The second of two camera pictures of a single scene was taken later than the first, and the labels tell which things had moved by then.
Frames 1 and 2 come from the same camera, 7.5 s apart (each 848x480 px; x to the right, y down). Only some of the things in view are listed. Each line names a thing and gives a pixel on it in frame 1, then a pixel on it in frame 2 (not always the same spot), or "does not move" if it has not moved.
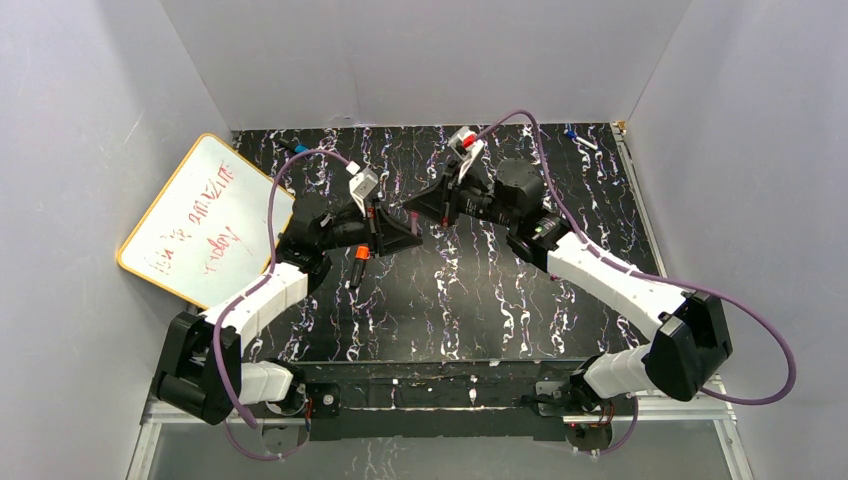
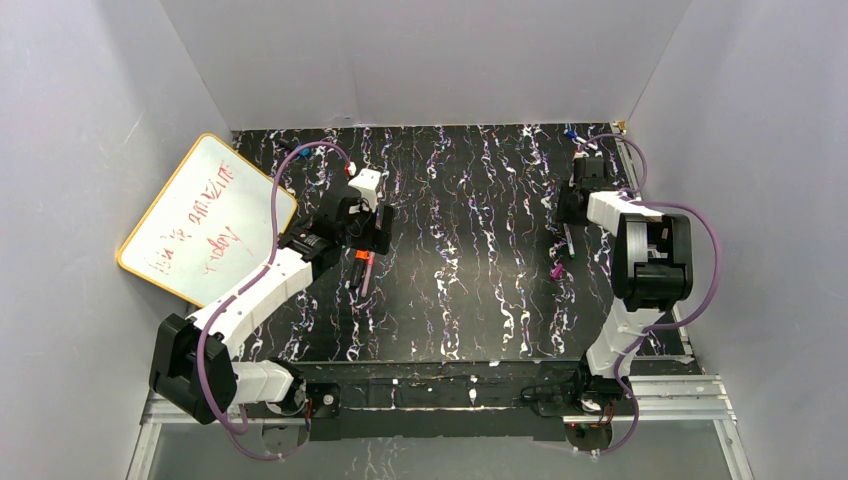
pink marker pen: [414, 217] → [367, 276]
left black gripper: [373, 232] does not move
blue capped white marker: [572, 134] does not move
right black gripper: [447, 201] → [569, 205]
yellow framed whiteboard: [205, 235] does not move
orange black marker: [362, 254] does not move
